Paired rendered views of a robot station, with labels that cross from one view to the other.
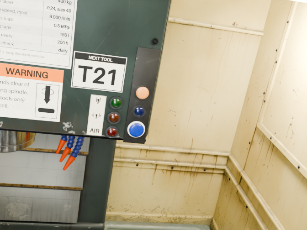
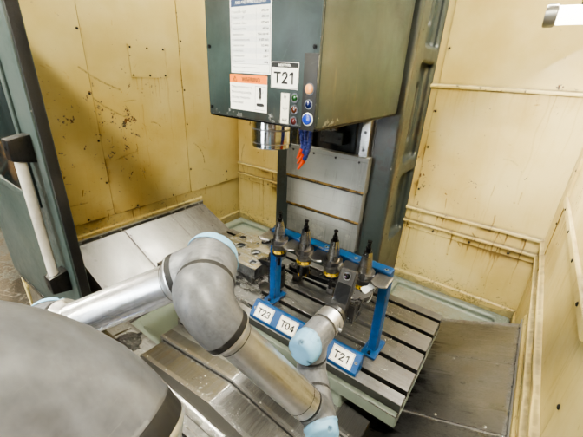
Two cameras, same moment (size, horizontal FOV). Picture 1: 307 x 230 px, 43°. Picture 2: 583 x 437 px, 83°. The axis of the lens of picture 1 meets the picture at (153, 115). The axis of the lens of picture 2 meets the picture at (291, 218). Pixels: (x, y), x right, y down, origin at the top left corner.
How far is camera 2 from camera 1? 69 cm
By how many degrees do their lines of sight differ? 44
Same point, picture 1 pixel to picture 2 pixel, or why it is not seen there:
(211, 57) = (525, 126)
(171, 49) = (476, 118)
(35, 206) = (327, 231)
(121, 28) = (295, 40)
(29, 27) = (250, 48)
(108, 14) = (287, 31)
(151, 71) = (314, 71)
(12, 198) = (314, 221)
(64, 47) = (266, 60)
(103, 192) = (376, 232)
